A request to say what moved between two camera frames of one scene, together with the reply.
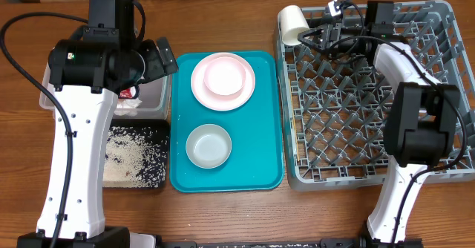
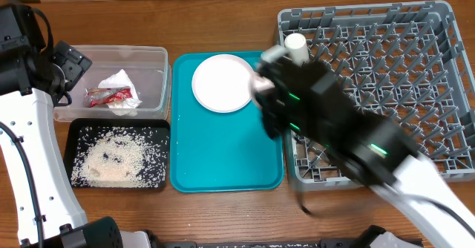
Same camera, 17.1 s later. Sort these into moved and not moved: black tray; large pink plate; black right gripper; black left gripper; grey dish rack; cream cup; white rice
Moved: black right gripper; cream cup; black left gripper
Not moved: large pink plate; grey dish rack; black tray; white rice
